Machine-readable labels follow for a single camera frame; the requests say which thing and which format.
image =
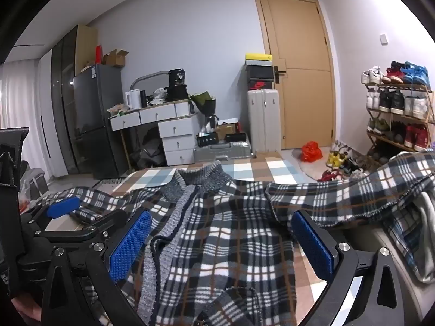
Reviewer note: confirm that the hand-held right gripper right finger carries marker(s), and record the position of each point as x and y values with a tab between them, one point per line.
312	248

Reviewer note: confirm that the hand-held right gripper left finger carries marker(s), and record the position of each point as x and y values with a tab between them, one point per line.
131	244

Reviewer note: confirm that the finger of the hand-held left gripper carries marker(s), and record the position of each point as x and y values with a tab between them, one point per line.
102	222
63	207

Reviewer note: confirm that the plaid fleece jacket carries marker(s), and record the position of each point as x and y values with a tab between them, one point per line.
221	231

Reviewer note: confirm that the person's left hand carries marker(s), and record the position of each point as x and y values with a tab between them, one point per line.
25	308

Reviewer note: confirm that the clear plastic bag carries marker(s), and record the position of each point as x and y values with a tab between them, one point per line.
32	183

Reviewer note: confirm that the black white striped mat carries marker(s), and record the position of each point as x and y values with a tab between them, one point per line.
112	180

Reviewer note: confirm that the white fluffy rug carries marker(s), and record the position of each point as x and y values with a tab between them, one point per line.
306	171

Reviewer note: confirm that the white wardrobe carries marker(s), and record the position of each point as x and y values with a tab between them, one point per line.
51	125

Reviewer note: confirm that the dark bag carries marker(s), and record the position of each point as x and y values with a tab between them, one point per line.
148	149

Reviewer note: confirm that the pile of loose shoes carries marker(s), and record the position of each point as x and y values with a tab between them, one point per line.
340	163

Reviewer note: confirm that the orange plastic bag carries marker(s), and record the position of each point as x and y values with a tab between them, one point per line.
312	152

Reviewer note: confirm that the grey refrigerator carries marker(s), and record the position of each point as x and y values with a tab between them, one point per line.
98	119

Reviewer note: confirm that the cluttered paper packets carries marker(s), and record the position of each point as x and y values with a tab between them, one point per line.
119	108

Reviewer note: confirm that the dark glass wardrobe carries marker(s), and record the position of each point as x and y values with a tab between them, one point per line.
68	91

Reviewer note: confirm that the white desk with drawers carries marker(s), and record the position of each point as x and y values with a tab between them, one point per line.
176	132

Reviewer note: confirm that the white electric kettle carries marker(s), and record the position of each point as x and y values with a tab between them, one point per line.
132	99

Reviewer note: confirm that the black power strip box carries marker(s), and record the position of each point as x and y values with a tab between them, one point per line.
206	140

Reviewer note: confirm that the silver suitcase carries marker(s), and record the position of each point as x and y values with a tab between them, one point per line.
221	151

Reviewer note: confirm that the black thermos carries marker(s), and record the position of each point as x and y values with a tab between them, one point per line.
143	99

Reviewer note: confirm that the black flat box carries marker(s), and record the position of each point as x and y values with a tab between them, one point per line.
235	137

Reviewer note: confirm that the white suitcase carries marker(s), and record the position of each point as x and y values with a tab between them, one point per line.
263	122

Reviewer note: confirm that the crumpled white cloth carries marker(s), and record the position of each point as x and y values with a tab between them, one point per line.
158	95

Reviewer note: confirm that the small cardboard box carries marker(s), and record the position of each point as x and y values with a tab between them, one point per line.
224	131

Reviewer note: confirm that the red box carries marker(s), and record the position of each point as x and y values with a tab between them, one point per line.
98	54

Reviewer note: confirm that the open cardboard box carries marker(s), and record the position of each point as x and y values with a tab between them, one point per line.
115	57

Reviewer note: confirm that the dark green wrapped bouquet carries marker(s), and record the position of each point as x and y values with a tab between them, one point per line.
204	100

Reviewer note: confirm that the black labelled bucket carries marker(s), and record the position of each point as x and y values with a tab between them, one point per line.
177	77

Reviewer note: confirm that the shoe rack with shoes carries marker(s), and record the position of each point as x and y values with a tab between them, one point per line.
390	102

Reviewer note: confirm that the black red-logo shoe box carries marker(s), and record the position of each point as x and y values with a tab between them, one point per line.
260	85

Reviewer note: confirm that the wooden door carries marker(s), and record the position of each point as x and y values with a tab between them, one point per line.
299	74

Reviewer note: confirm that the wooden shoe rack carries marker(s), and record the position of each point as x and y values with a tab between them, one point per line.
397	88

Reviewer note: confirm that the yellow shoe box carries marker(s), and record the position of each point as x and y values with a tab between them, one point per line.
258	57

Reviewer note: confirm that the grey arched mirror frame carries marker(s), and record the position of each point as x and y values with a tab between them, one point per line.
149	76

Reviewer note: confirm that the white light switch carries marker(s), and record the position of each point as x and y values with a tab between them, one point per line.
384	39

